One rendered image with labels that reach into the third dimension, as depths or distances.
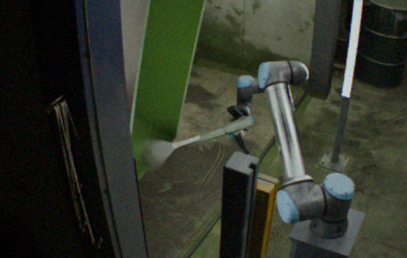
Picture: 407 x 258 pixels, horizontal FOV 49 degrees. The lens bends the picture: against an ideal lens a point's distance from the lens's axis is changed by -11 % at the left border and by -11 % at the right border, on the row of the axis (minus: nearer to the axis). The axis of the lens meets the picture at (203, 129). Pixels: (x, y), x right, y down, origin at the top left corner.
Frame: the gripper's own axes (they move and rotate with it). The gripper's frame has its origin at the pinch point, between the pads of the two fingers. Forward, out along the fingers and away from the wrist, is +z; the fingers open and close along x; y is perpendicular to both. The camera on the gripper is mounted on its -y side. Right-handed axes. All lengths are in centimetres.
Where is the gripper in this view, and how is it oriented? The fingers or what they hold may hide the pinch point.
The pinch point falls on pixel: (233, 132)
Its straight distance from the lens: 262.0
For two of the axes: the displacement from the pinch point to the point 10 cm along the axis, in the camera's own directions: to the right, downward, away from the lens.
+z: -2.1, 5.5, -8.1
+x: -8.6, 3.0, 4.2
